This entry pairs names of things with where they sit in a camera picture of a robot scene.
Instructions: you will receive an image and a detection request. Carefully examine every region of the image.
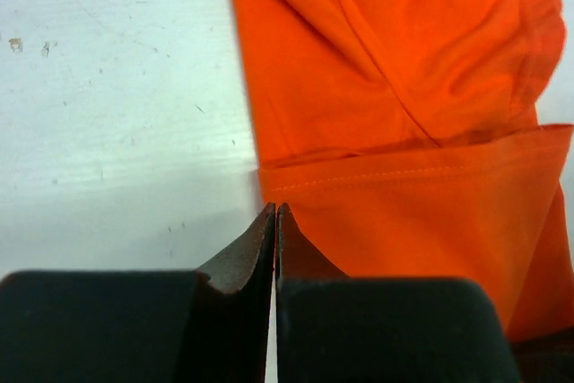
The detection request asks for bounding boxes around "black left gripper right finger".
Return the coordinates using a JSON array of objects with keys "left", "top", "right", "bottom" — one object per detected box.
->
[{"left": 275, "top": 205, "right": 521, "bottom": 382}]

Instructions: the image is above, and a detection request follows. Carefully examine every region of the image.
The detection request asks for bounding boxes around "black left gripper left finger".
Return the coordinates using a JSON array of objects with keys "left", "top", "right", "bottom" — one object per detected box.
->
[{"left": 1, "top": 205, "right": 275, "bottom": 382}]

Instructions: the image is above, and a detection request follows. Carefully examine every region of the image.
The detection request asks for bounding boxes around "orange t shirt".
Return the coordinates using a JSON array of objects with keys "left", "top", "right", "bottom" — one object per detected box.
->
[{"left": 233, "top": 0, "right": 573, "bottom": 341}]

